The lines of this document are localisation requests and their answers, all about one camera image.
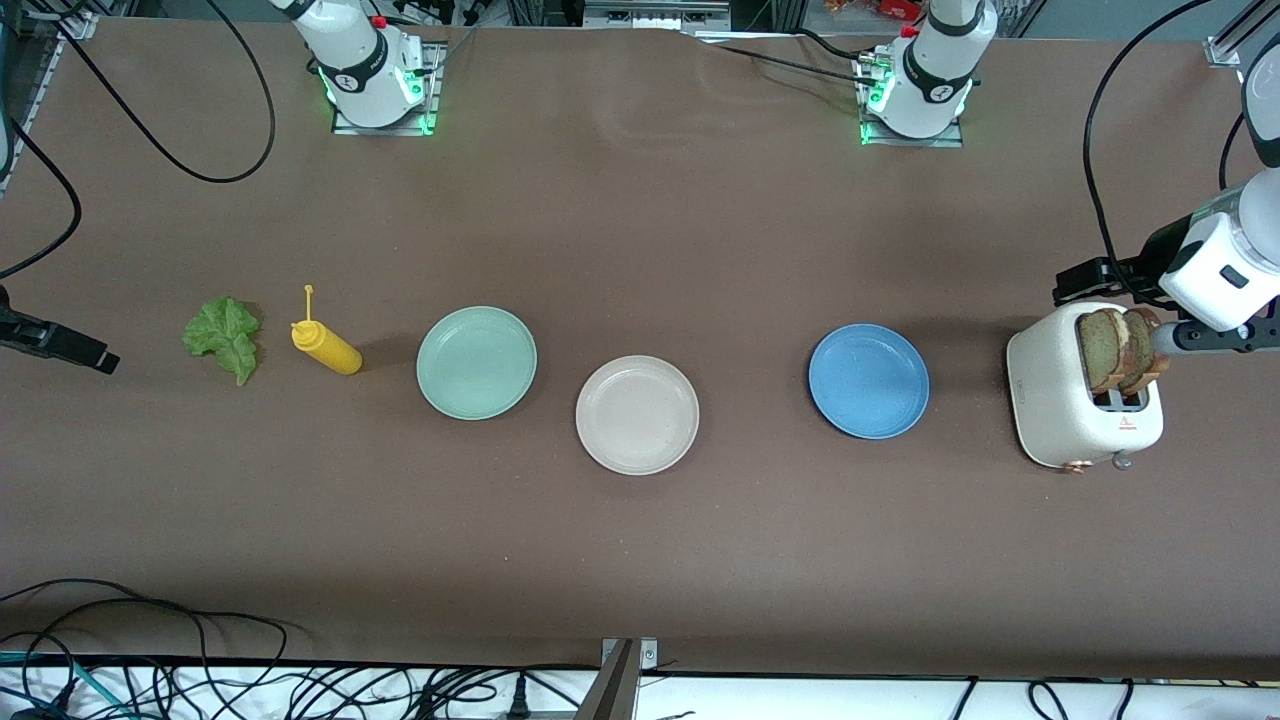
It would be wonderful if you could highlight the brown bread slice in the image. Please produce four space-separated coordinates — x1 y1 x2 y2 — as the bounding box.
1120 306 1169 393
1078 308 1131 394

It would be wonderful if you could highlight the green lettuce leaf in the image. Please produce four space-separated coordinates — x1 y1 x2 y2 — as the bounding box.
182 296 263 387

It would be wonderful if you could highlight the yellow mustard squeeze bottle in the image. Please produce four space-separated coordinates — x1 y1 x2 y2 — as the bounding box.
290 285 364 377

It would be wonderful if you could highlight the beige plate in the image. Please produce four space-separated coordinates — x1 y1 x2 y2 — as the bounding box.
575 355 701 476

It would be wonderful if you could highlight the blue plate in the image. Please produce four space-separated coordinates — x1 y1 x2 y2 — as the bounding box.
808 323 931 440

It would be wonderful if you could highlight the mint green plate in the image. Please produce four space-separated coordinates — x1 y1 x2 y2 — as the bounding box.
416 305 539 421

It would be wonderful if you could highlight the white toaster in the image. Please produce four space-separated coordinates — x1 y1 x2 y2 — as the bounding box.
1007 302 1166 473

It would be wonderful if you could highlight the red orange object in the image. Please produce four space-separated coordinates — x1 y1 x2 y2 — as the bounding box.
825 0 923 21

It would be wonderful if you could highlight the grey metal box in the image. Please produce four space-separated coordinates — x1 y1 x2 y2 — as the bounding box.
583 0 731 31

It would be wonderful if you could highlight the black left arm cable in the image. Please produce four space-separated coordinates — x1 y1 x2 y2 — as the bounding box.
1083 0 1251 306

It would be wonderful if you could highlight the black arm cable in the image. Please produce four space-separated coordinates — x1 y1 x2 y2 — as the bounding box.
1083 0 1251 306
0 0 278 281

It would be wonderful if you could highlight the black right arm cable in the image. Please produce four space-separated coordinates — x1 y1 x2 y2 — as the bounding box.
0 0 278 281

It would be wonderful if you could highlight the aluminium table frame rail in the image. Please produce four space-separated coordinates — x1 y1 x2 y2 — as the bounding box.
0 0 101 196
1205 0 1280 69

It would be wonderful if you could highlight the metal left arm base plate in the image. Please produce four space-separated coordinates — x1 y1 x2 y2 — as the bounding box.
855 52 966 149

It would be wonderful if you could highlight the teal cable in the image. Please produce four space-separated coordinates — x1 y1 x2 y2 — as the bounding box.
0 650 131 720

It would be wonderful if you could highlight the black power cable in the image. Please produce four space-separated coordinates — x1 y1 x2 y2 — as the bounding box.
690 35 881 91

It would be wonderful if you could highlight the small metal bracket plate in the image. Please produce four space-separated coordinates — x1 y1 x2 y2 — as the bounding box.
600 637 659 673

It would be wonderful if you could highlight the aluminium profile post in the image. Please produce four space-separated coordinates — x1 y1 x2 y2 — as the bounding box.
575 638 641 720

